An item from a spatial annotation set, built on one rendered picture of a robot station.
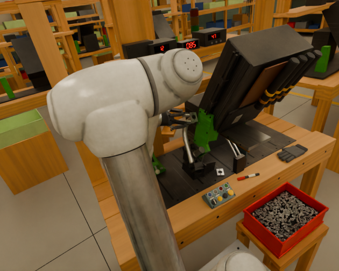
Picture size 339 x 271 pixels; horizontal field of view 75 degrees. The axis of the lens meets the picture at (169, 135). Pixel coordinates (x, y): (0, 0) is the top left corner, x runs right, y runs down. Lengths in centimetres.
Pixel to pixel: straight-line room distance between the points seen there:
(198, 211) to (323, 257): 131
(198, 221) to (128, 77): 85
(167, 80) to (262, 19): 143
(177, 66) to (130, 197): 28
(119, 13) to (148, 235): 101
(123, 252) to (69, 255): 131
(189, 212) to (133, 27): 97
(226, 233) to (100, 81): 191
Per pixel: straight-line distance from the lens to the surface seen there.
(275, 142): 164
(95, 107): 41
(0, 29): 770
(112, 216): 125
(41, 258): 248
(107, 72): 44
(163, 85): 44
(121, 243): 112
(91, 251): 229
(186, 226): 111
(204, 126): 120
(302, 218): 125
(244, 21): 782
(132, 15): 125
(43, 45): 118
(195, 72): 45
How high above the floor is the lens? 181
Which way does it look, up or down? 32 degrees down
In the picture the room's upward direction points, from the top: 8 degrees counter-clockwise
